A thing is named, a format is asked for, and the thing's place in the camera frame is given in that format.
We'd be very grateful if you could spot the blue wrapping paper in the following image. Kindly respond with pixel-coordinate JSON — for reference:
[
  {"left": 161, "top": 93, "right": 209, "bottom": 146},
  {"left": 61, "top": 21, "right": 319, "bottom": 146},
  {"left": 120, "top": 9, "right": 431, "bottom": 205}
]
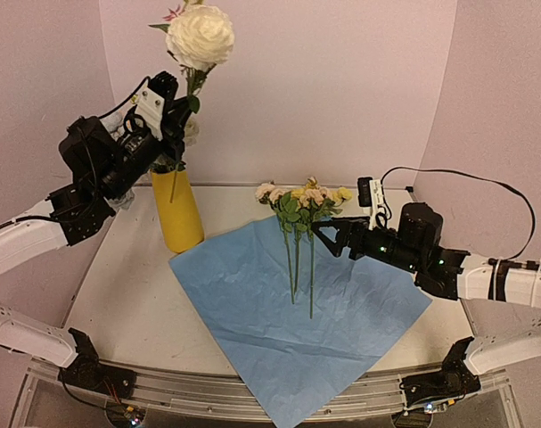
[{"left": 168, "top": 218, "right": 433, "bottom": 428}]

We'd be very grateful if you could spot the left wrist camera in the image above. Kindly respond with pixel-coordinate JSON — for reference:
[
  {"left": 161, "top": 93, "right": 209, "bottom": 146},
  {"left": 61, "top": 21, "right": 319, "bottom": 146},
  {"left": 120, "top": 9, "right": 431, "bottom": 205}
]
[{"left": 135, "top": 71, "right": 178, "bottom": 140}]

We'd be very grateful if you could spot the bouquet of roses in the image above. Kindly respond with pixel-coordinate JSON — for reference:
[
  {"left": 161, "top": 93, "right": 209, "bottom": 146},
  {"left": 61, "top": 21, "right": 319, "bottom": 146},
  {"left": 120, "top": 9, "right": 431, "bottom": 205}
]
[{"left": 255, "top": 177, "right": 353, "bottom": 301}]

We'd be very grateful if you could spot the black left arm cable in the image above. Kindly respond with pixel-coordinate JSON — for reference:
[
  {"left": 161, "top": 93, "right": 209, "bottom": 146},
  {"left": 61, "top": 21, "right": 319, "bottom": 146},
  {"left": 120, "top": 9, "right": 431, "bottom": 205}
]
[{"left": 0, "top": 75, "right": 151, "bottom": 237}]

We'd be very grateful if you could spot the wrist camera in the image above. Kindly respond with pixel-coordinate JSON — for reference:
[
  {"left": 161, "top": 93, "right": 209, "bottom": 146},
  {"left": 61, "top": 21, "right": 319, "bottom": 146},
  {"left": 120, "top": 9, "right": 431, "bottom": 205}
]
[
  {"left": 135, "top": 71, "right": 178, "bottom": 140},
  {"left": 357, "top": 177, "right": 390, "bottom": 230}
]

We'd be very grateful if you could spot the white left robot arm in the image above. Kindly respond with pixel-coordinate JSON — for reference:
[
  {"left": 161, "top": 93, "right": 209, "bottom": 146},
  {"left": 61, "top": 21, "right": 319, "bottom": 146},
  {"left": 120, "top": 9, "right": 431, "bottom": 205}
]
[{"left": 0, "top": 89, "right": 193, "bottom": 390}]

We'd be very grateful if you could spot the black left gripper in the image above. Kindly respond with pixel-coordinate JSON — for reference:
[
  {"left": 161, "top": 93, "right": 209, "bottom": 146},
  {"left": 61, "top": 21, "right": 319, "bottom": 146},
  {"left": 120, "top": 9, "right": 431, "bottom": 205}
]
[{"left": 101, "top": 94, "right": 199, "bottom": 201}]

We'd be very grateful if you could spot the blue and pink flower bunch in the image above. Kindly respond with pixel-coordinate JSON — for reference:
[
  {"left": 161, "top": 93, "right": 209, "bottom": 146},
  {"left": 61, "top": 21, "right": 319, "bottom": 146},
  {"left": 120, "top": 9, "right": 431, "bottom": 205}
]
[{"left": 101, "top": 108, "right": 186, "bottom": 206}]

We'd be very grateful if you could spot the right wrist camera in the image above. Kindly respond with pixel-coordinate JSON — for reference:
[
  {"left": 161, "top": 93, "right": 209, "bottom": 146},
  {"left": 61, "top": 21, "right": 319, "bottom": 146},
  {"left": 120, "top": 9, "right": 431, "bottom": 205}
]
[{"left": 357, "top": 177, "right": 390, "bottom": 230}]

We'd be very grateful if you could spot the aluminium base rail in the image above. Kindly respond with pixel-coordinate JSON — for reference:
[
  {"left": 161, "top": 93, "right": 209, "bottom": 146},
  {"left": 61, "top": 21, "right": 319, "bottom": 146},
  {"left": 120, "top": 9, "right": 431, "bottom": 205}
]
[{"left": 11, "top": 338, "right": 521, "bottom": 428}]

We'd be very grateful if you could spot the yellow vase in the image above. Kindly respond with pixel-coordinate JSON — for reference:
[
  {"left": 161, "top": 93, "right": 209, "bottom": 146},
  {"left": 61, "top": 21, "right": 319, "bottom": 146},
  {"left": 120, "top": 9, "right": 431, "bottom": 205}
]
[{"left": 152, "top": 171, "right": 205, "bottom": 254}]

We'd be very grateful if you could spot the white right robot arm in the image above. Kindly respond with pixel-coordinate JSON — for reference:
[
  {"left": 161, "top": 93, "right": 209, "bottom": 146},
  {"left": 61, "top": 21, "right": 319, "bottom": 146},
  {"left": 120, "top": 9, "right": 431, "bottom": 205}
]
[{"left": 312, "top": 202, "right": 541, "bottom": 406}]

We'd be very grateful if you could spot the large cream rose stem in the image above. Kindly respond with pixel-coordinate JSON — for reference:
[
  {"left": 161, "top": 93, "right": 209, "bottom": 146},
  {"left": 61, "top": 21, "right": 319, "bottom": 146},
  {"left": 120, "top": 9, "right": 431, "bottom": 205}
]
[{"left": 148, "top": 0, "right": 235, "bottom": 204}]

